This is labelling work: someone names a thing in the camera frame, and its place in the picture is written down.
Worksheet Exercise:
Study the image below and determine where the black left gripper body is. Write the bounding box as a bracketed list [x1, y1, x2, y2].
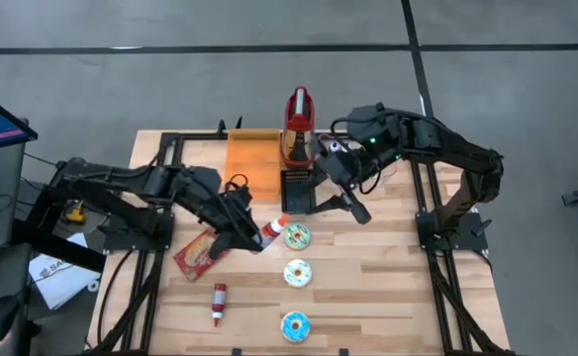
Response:
[213, 187, 264, 244]

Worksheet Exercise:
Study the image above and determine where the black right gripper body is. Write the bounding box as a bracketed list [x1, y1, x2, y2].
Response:
[317, 150, 358, 198]

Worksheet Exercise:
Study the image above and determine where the red food colour bottle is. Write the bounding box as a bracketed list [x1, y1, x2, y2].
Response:
[260, 213, 291, 249]
[211, 282, 228, 328]

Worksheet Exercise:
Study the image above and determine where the red snack packet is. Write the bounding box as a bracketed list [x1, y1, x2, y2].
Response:
[173, 227, 232, 283]

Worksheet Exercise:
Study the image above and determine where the toy donut green icing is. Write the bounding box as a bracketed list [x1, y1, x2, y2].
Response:
[283, 222, 313, 251]

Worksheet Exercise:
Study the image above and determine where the toy donut white icing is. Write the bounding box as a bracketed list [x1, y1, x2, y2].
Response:
[282, 258, 314, 289]

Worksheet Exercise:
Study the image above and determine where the toy donut blue icing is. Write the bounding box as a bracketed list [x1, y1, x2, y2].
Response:
[280, 311, 313, 344]

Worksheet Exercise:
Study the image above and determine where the clear plastic bin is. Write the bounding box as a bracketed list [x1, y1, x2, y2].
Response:
[317, 132, 400, 190]

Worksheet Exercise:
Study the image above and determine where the black mesh basket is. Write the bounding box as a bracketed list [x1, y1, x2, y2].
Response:
[279, 167, 319, 216]

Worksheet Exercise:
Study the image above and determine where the red and chrome appliance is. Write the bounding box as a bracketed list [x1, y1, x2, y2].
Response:
[280, 85, 319, 171]

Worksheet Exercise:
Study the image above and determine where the yellow connector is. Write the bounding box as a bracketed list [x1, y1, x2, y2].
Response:
[63, 200, 87, 225]

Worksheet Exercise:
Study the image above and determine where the black stand leg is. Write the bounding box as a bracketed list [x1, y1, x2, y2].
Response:
[10, 217, 108, 274]

